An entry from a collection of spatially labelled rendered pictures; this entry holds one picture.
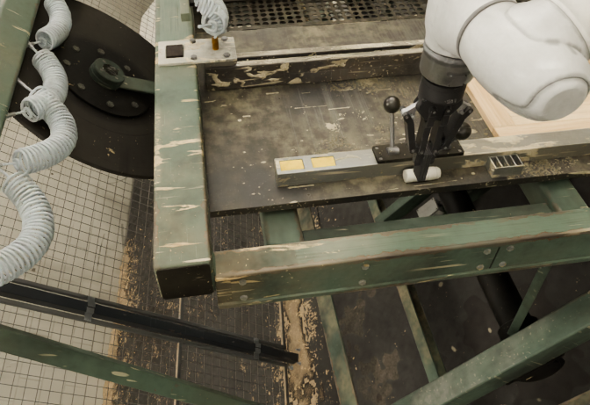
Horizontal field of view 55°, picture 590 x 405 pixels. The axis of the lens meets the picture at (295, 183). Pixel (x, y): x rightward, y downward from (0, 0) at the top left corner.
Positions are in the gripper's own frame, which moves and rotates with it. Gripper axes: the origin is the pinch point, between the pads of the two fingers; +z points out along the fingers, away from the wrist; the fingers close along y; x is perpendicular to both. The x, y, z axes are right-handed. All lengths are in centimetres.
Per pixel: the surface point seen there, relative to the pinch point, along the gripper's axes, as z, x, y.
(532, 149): 11.9, 12.1, 32.5
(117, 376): 47, -11, -65
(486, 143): 11.5, 15.1, 22.7
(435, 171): 12.8, 9.2, 8.7
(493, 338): 150, 34, 74
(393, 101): -0.1, 18.8, -0.1
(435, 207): 127, 92, 62
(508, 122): 13.6, 23.8, 32.6
